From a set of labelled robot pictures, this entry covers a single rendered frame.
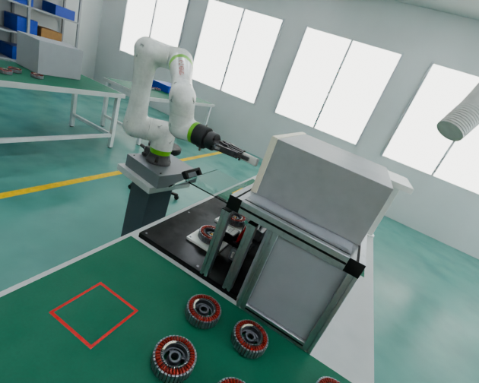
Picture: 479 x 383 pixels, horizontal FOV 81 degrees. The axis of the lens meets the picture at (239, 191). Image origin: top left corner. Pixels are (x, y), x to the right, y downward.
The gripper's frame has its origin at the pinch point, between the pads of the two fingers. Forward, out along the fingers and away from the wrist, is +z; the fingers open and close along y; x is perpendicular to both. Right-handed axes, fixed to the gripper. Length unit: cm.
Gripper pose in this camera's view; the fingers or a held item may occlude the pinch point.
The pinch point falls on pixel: (249, 159)
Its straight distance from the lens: 111.8
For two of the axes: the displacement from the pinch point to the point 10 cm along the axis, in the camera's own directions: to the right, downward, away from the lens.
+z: 8.5, 4.5, -2.9
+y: -4.2, 2.2, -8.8
